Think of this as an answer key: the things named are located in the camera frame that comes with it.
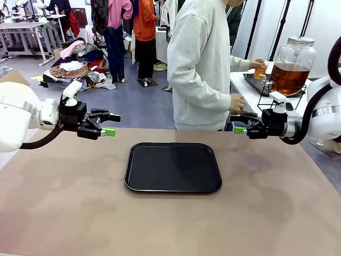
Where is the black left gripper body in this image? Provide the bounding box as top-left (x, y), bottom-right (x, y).
top-left (59, 100), bottom-right (88, 132)

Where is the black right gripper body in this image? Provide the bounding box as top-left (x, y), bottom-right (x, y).
top-left (261, 108), bottom-right (288, 140)

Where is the clear plastic cup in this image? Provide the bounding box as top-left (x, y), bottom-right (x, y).
top-left (253, 59), bottom-right (270, 81)

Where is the person's grey-sleeved right forearm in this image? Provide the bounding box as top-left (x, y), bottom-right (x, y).
top-left (183, 79), bottom-right (232, 118)

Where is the person's grey-sleeved left forearm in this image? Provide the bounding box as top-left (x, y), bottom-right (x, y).
top-left (230, 55), bottom-right (253, 73)

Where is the glass tea drink dispenser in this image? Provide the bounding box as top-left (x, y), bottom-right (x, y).
top-left (268, 36), bottom-right (318, 97)

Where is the person's right hand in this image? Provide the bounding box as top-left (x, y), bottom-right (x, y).
top-left (230, 93), bottom-right (246, 113)

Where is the person's left hand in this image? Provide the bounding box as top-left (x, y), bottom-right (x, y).
top-left (249, 58), bottom-right (263, 71)

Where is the dark rectangular tray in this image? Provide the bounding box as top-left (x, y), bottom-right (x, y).
top-left (242, 73), bottom-right (273, 94)

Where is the pile of mixed clothes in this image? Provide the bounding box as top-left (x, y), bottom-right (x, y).
top-left (42, 39), bottom-right (117, 91)

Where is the large cardboard box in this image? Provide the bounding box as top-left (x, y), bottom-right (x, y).
top-left (0, 69), bottom-right (31, 87)

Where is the person in grey sweatshirt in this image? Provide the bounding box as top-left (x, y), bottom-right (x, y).
top-left (167, 0), bottom-right (253, 132)

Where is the person in pink top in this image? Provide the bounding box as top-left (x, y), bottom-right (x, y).
top-left (103, 0), bottom-right (134, 84)

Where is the black plastic serving tray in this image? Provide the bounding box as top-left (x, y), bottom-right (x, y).
top-left (124, 142), bottom-right (223, 195)

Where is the black light stand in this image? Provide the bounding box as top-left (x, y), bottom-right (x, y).
top-left (268, 0), bottom-right (291, 62)
top-left (299, 0), bottom-right (315, 38)
top-left (244, 0), bottom-right (264, 60)

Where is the white draped table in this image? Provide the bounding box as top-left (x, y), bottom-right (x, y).
top-left (154, 26), bottom-right (172, 65)

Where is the red hanging garment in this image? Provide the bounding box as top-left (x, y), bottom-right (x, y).
top-left (69, 9), bottom-right (81, 38)

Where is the person in orange top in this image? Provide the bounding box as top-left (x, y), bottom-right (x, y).
top-left (133, 0), bottom-right (158, 84)

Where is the dark green jacket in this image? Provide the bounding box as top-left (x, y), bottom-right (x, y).
top-left (225, 4), bottom-right (242, 46)

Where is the dark patterned hanging garment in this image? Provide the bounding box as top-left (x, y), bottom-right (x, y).
top-left (90, 0), bottom-right (110, 37)

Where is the grey workshop desk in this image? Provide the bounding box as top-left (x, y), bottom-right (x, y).
top-left (0, 21), bottom-right (51, 67)

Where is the person in black top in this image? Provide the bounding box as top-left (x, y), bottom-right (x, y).
top-left (48, 0), bottom-right (72, 17)

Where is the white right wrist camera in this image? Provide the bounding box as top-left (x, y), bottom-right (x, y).
top-left (269, 91), bottom-right (294, 116)

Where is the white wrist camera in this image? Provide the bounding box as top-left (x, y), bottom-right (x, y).
top-left (269, 91), bottom-right (294, 116)
top-left (61, 79), bottom-right (83, 107)

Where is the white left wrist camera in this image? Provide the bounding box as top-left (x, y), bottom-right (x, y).
top-left (61, 79), bottom-right (83, 107)

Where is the black wire dispenser stand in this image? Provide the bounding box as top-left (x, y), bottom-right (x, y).
top-left (256, 79), bottom-right (307, 113)

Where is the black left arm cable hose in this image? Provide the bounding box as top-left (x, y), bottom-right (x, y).
top-left (19, 123), bottom-right (65, 150)

